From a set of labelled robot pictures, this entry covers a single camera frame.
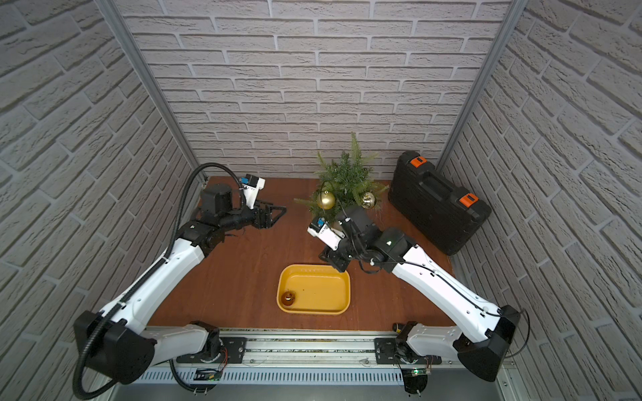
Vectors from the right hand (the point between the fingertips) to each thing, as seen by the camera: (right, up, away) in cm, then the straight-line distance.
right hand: (328, 250), depth 70 cm
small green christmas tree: (+5, +19, +3) cm, 20 cm away
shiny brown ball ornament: (-14, -18, +11) cm, 25 cm away
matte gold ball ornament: (-1, +15, +4) cm, 15 cm away
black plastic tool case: (+40, +10, +12) cm, 43 cm away
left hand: (-14, +13, +4) cm, 20 cm away
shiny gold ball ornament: (+12, +15, +6) cm, 20 cm away
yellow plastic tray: (-6, -17, +16) cm, 24 cm away
